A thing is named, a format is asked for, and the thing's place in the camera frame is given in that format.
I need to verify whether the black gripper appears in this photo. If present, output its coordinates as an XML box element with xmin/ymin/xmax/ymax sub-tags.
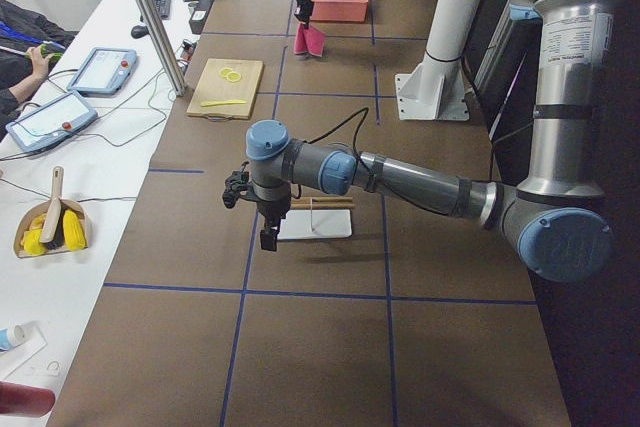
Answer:
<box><xmin>258</xmin><ymin>194</ymin><xmax>290</xmax><ymax>252</ymax></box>
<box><xmin>294</xmin><ymin>0</ymin><xmax>313</xmax><ymax>22</ymax></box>

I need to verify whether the pink cloth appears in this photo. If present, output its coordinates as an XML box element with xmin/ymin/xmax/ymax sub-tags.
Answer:
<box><xmin>293</xmin><ymin>23</ymin><xmax>326</xmax><ymax>58</ymax></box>

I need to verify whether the person's forearm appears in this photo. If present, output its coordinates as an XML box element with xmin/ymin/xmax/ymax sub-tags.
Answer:
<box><xmin>1</xmin><ymin>74</ymin><xmax>47</xmax><ymax>115</ymax></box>

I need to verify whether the person's hand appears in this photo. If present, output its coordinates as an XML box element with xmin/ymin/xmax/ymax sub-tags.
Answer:
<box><xmin>27</xmin><ymin>47</ymin><xmax>52</xmax><ymax>80</ymax></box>

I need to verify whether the pink plastic bin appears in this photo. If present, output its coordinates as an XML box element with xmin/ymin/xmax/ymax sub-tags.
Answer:
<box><xmin>311</xmin><ymin>0</ymin><xmax>369</xmax><ymax>23</ymax></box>

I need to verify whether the white rack tray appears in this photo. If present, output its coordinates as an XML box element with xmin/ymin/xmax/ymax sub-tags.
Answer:
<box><xmin>278</xmin><ymin>210</ymin><xmax>352</xmax><ymax>241</ymax></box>

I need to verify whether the wooden rack rod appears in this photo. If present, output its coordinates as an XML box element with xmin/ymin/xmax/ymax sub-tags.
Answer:
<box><xmin>291</xmin><ymin>196</ymin><xmax>353</xmax><ymax>205</ymax></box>
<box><xmin>290</xmin><ymin>202</ymin><xmax>356</xmax><ymax>211</ymax></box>

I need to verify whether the bamboo cutting board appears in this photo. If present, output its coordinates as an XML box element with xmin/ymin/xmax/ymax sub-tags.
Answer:
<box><xmin>186</xmin><ymin>58</ymin><xmax>264</xmax><ymax>120</ymax></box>

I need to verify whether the yellow plastic knife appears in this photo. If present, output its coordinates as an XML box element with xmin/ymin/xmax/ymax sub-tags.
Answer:
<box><xmin>200</xmin><ymin>99</ymin><xmax>247</xmax><ymax>107</ymax></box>

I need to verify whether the black computer mouse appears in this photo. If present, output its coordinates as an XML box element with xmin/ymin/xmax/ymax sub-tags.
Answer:
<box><xmin>130</xmin><ymin>25</ymin><xmax>149</xmax><ymax>39</ymax></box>

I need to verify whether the beige dustpan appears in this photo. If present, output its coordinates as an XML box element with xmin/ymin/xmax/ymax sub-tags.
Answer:
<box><xmin>13</xmin><ymin>199</ymin><xmax>91</xmax><ymax>258</ymax></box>

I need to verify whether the yellow corn toy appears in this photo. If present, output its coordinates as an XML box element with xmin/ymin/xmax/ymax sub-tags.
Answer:
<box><xmin>21</xmin><ymin>213</ymin><xmax>47</xmax><ymax>256</ymax></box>
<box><xmin>63</xmin><ymin>209</ymin><xmax>87</xmax><ymax>251</ymax></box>

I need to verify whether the blue teach pendant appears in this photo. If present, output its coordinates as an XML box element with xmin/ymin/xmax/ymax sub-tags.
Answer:
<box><xmin>6</xmin><ymin>92</ymin><xmax>98</xmax><ymax>153</ymax></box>
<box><xmin>67</xmin><ymin>47</ymin><xmax>138</xmax><ymax>97</ymax></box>

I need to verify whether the beige hand brush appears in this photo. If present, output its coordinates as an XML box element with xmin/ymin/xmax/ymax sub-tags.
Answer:
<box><xmin>40</xmin><ymin>166</ymin><xmax>64</xmax><ymax>250</ymax></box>

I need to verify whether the white blue tube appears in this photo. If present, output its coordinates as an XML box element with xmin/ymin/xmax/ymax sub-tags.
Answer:
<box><xmin>0</xmin><ymin>325</ymin><xmax>27</xmax><ymax>352</ymax></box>

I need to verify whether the red cylinder object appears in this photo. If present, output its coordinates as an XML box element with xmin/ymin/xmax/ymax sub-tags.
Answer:
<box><xmin>1</xmin><ymin>382</ymin><xmax>56</xmax><ymax>418</ymax></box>

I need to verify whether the white rack wire stand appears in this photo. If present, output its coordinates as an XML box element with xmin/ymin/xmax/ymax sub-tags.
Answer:
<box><xmin>309</xmin><ymin>198</ymin><xmax>320</xmax><ymax>235</ymax></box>

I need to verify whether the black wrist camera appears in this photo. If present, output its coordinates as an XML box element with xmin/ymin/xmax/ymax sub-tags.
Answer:
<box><xmin>222</xmin><ymin>161</ymin><xmax>250</xmax><ymax>209</ymax></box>

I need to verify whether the aluminium frame post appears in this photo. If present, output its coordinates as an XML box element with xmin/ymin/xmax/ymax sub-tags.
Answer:
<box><xmin>135</xmin><ymin>0</ymin><xmax>187</xmax><ymax>97</ymax></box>

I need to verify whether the white pillar mount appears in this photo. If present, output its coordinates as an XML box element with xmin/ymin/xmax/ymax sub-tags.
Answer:
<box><xmin>395</xmin><ymin>0</ymin><xmax>480</xmax><ymax>122</ymax></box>

